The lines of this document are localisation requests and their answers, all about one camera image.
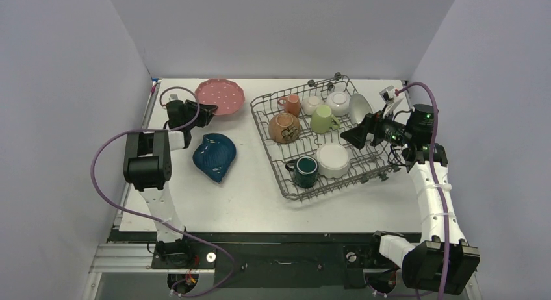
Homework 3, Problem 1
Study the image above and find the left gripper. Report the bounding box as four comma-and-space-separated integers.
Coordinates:
184, 101, 217, 130

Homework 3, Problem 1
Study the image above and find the pink polka dot plate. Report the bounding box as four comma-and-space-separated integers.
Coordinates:
195, 79, 246, 116

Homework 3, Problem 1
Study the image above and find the white deep plate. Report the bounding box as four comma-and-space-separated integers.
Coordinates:
348, 93, 373, 125

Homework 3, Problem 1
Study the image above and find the light green mug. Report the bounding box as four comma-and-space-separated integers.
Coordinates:
310, 105, 340, 134

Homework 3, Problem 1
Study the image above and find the blue leaf-shaped plate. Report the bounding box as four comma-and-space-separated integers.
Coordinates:
192, 133, 237, 183

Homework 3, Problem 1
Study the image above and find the dark green mug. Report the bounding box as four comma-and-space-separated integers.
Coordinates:
285, 156, 319, 189

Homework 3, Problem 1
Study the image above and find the small orange cup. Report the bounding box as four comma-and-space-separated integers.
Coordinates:
277, 94, 301, 117

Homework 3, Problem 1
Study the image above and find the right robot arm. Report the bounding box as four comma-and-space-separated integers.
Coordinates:
340, 104, 480, 295

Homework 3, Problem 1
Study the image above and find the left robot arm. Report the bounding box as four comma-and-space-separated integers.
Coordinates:
123, 100, 218, 268

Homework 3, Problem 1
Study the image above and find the white fluted bowl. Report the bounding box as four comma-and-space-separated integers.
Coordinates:
316, 144, 350, 179

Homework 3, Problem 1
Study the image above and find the white round bowl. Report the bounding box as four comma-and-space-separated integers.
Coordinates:
325, 91, 350, 117

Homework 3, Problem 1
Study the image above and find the small white cup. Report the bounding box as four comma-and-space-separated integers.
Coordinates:
301, 95, 324, 116

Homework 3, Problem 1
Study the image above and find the brown floral mug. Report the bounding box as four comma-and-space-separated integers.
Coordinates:
268, 112, 301, 144

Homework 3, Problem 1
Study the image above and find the grey wire dish rack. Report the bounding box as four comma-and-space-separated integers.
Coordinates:
250, 73, 399, 201

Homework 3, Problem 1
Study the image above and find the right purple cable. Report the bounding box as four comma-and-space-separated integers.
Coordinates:
396, 82, 451, 300

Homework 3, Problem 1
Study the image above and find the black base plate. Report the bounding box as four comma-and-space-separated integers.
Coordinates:
108, 230, 400, 293

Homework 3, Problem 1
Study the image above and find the aluminium rail frame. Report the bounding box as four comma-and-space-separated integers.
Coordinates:
89, 242, 478, 300

